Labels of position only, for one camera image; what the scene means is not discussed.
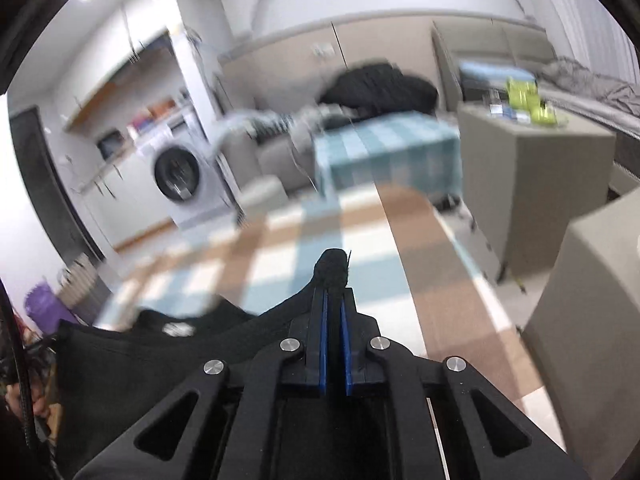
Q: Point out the red box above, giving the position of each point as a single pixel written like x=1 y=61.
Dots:
x=137 y=122

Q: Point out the white wall outlet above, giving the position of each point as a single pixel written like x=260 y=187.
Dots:
x=322 y=50

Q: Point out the brown blue plaid tablecloth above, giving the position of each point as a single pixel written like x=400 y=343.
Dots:
x=370 y=260

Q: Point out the purple bag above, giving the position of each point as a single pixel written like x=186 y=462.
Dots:
x=47 y=307

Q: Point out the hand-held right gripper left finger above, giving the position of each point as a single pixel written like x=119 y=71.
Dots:
x=300 y=360

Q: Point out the white curtain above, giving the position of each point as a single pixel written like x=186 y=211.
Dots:
x=585 y=10

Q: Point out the black knit sweater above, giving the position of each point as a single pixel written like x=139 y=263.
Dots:
x=150 y=370

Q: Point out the low beige side table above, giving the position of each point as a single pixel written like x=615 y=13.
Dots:
x=595 y=320

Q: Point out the blue pillow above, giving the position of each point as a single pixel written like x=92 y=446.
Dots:
x=492 y=70

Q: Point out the grey duvet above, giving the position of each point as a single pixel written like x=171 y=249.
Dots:
x=595 y=82

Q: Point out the small table with blue plaid cloth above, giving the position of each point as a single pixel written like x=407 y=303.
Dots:
x=390 y=150

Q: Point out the bed with beige headboard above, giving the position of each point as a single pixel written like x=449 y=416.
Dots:
x=500 y=45

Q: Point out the grey garment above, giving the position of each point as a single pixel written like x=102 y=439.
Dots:
x=310 y=125

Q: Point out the white washing machine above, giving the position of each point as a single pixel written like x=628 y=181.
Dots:
x=185 y=175

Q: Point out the black puffer jacket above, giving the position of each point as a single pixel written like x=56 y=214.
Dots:
x=380 y=85

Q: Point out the light grey blanket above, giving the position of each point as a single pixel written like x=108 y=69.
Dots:
x=240 y=122

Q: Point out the grey sofa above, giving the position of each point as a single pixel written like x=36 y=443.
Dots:
x=270 y=155

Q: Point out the white wall cabinet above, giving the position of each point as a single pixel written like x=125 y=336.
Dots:
x=125 y=45

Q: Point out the white base cabinet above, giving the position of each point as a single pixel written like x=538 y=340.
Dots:
x=125 y=200

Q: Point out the woven laundry basket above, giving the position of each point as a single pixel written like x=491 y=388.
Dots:
x=82 y=285

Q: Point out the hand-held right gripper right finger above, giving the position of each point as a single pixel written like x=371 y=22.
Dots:
x=367 y=360

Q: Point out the round white stool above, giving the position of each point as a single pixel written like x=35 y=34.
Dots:
x=262 y=192

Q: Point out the green toy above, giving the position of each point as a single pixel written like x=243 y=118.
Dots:
x=530 y=102

